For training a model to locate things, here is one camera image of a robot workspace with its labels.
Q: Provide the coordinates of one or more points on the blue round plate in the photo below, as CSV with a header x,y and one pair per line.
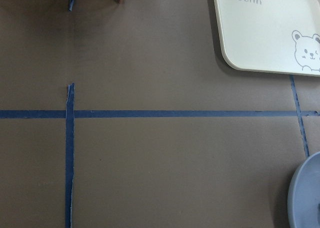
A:
x,y
303,200

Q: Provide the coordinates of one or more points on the cream bear tray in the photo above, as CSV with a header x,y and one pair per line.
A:
x,y
274,36

